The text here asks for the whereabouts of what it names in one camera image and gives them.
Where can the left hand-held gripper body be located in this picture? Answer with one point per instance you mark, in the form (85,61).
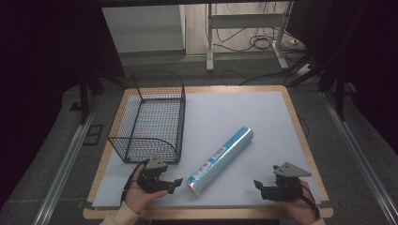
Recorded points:
(150,178)

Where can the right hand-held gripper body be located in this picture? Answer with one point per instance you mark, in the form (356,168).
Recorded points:
(286,184)

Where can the person's left hand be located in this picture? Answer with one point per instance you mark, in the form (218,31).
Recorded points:
(142,196)

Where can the person's right hand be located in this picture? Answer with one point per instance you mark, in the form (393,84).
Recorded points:
(298,208)

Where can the clear plastic roll blue label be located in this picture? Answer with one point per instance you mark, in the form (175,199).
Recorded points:
(219,161)

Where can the pale blue table mat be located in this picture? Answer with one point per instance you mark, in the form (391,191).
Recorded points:
(237,125)

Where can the black floor plate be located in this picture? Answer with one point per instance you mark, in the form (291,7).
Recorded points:
(93,134)

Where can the black metal stand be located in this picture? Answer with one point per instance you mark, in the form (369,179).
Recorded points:
(84,93)
(339,90)

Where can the white power strip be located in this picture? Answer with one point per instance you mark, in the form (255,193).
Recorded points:
(305,69)

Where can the black curtain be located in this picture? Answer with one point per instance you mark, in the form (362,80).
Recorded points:
(353,47)
(50,62)

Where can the aluminium floor rail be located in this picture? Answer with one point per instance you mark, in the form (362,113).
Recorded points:
(64,168)
(359,156)

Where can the white metal desk frame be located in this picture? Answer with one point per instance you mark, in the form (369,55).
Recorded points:
(244,21)

